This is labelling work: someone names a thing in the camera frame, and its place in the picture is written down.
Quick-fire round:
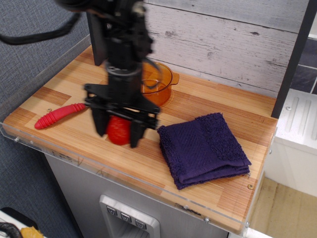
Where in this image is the red plastic strawberry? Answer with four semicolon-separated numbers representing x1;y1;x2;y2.
106;116;131;145

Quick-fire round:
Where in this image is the folded purple towel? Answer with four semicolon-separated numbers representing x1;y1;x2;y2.
158;113;251;190

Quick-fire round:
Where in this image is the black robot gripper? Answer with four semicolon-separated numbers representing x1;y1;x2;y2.
84;66;160;148

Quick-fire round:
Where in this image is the dark grey post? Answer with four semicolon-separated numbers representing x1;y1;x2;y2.
86;13;107;66
271;0;317;119

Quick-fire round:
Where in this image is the dark grey right post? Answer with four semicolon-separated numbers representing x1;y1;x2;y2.
271;0;317;119

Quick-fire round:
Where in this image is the white toy sink unit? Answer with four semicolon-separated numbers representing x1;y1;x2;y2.
264;89;317;196

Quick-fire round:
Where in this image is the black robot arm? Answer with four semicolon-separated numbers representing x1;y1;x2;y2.
56;0;160;148

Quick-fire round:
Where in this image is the yellow object bottom left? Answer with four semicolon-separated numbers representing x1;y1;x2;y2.
20;227;44;238

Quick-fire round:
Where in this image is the red handled metal spoon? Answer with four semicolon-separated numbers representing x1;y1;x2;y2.
34;103;86;129

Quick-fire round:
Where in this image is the silver dispenser button panel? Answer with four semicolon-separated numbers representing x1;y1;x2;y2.
99;195;161;238

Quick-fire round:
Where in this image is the grey toy fridge cabinet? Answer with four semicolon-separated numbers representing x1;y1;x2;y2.
46;155;228;238

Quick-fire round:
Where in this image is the dark grey left post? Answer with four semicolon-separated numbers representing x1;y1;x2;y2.
86;13;107;66

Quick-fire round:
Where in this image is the black braided cable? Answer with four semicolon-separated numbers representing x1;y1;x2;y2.
0;12;81;46

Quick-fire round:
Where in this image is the clear acrylic edge guard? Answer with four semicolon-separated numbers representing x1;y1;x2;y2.
1;37;277;235

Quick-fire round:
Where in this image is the orange transparent glass pot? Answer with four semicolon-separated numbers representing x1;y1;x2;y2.
141;62;179;106

